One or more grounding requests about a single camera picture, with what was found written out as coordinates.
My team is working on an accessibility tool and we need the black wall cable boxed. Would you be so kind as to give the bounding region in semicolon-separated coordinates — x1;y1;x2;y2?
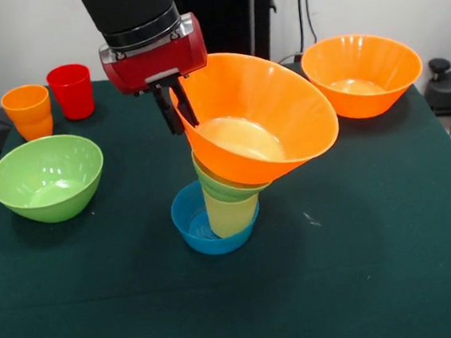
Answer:
299;0;318;46

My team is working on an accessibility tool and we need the large orange bowl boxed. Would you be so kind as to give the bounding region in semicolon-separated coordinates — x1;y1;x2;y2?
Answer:
298;27;429;125
165;41;345;192

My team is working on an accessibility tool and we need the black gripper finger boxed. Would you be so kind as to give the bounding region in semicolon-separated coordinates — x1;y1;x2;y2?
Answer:
150;83;186;139
167;78;201;130

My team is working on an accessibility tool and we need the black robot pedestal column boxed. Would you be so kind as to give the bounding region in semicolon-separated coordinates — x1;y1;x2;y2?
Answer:
172;0;282;68

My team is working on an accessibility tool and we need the small green bowl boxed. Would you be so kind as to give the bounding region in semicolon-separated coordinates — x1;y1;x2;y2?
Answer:
190;142;274;205

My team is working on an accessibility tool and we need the large green bowl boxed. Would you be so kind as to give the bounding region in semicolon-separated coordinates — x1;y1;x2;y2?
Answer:
0;130;111;229

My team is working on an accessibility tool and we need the red cup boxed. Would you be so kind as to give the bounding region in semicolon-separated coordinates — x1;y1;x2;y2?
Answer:
45;61;96;123

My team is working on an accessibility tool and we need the blue bowl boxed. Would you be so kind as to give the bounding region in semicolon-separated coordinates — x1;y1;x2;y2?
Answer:
167;174;266;260

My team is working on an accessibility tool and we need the orange cup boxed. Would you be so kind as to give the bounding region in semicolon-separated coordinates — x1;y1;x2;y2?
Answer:
0;82;56;144

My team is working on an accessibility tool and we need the yellow cup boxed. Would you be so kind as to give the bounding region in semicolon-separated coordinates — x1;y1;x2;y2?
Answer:
201;181;263;240

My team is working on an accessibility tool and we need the dark green table cloth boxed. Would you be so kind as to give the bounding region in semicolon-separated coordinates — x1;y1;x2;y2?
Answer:
0;46;451;338

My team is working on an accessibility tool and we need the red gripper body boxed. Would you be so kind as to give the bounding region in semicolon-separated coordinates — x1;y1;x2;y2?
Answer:
95;10;213;100

